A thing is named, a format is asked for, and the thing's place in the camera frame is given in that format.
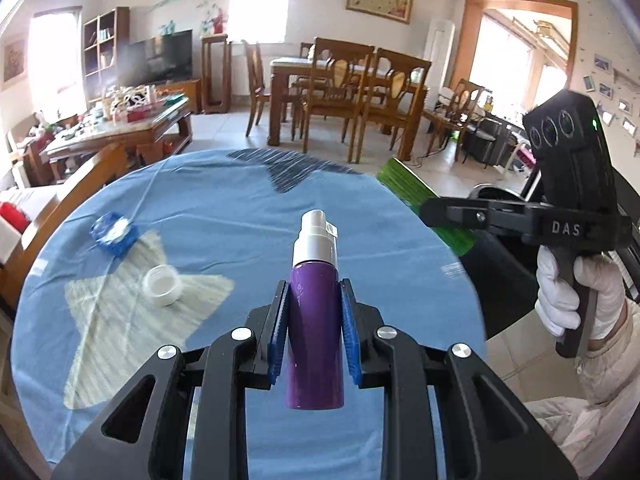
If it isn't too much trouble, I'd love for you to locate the purple spray bottle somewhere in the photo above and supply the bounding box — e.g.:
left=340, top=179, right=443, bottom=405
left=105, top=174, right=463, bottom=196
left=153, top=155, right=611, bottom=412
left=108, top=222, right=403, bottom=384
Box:
left=286, top=209, right=344, bottom=411

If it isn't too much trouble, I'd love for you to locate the white plastic cap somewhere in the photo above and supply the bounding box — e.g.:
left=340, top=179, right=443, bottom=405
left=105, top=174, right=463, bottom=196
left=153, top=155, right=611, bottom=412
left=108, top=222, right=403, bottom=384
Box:
left=142, top=264, right=183, bottom=308

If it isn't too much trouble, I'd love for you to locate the blue plastic snack bag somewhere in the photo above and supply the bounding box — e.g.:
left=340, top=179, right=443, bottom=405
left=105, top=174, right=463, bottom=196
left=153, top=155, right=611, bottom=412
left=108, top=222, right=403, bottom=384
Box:
left=90, top=212, right=140, bottom=258

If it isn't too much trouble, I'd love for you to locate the right forearm white sleeve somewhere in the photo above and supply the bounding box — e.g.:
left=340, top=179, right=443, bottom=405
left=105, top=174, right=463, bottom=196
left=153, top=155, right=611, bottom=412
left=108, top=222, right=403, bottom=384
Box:
left=525, top=300, right=640, bottom=479

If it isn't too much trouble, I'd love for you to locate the right white gloved hand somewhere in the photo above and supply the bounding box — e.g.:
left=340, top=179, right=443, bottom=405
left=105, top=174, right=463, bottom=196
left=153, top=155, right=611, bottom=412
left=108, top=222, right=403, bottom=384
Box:
left=535, top=246, right=627, bottom=349

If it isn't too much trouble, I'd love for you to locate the blue tablecloth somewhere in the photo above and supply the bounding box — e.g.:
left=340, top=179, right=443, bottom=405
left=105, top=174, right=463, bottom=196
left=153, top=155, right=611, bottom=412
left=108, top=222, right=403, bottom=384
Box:
left=11, top=150, right=486, bottom=464

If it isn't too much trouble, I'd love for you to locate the wooden dining chair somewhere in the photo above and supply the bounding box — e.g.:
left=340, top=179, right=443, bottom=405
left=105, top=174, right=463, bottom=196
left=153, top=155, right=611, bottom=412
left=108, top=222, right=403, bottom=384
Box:
left=302, top=37, right=374, bottom=162
left=349, top=48, right=432, bottom=164

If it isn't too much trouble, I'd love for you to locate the white air conditioner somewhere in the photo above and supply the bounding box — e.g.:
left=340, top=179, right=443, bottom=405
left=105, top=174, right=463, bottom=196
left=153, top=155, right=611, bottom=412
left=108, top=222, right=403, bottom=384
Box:
left=423, top=18, right=456, bottom=110

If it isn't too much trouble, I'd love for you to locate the tall wooden stand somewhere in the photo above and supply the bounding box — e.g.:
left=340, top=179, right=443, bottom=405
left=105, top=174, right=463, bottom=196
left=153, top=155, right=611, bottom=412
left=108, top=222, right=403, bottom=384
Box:
left=201, top=34, right=232, bottom=114

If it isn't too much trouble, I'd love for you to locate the wooden coffee table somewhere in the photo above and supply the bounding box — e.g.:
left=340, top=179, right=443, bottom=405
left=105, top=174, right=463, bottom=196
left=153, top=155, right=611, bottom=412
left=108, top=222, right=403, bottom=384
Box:
left=44, top=96, right=192, bottom=180

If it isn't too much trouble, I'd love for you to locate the wooden dining table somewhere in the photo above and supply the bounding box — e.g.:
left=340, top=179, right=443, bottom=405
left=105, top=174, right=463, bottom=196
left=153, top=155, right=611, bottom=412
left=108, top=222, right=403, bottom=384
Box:
left=268, top=46, right=430, bottom=162

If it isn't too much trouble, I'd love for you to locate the wooden sofa armrest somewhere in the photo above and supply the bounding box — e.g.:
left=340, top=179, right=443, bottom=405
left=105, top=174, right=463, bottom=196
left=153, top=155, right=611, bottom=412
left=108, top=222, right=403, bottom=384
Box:
left=1, top=144, right=128, bottom=314

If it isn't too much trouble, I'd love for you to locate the black television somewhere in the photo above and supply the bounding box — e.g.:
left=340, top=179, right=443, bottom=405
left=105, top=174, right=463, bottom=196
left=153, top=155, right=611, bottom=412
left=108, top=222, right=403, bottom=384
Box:
left=118, top=30, right=193, bottom=87

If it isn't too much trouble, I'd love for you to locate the wooden bookshelf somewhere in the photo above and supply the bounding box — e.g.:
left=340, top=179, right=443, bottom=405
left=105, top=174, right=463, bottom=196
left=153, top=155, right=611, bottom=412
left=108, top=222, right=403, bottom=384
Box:
left=82, top=6, right=130, bottom=105

